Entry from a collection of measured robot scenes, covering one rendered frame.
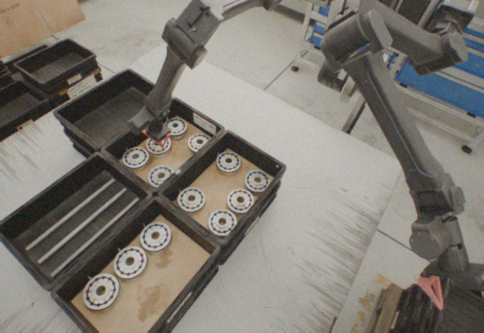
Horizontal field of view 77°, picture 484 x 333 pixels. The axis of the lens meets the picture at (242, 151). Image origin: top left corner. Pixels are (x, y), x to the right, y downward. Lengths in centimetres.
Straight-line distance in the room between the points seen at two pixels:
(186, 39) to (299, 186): 89
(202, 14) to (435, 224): 65
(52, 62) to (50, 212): 145
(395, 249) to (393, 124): 171
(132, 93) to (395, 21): 121
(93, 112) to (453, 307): 181
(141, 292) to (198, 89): 112
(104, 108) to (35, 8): 232
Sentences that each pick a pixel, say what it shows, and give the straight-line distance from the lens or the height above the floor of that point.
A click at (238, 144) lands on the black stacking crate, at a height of 89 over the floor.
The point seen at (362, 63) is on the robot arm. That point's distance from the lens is 61.
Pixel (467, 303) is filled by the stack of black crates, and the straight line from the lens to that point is 178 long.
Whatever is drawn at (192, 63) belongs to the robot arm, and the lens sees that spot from 79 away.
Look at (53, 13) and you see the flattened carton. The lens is 384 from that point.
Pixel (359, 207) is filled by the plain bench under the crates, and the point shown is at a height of 70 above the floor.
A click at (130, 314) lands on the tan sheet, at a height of 83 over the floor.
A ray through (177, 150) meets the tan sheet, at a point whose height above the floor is 83.
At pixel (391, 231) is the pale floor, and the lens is 235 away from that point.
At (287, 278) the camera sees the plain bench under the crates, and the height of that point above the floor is 70.
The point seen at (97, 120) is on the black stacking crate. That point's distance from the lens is 151.
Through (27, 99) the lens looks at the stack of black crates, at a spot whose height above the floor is 38.
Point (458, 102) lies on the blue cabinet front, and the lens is 292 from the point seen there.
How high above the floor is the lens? 187
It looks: 52 degrees down
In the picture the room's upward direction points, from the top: 7 degrees clockwise
